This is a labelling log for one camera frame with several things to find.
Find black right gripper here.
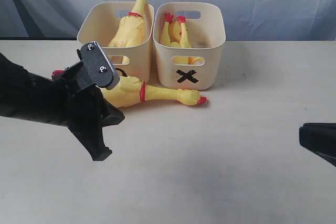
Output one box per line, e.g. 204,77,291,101
299,123,335,166

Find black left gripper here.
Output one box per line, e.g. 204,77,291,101
60,77,125,161

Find yellow rubber chicken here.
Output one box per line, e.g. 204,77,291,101
51,69,208,109
108,0,147,47

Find headless yellow chicken body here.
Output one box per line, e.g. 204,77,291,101
160,13,192,48

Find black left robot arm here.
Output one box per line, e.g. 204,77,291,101
1,53,125,161

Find cream bin marked circle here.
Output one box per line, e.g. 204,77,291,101
77,2,154,81

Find cream bin marked cross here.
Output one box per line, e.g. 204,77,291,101
153,2,226,90

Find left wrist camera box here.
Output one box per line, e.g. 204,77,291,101
79,41,120,90

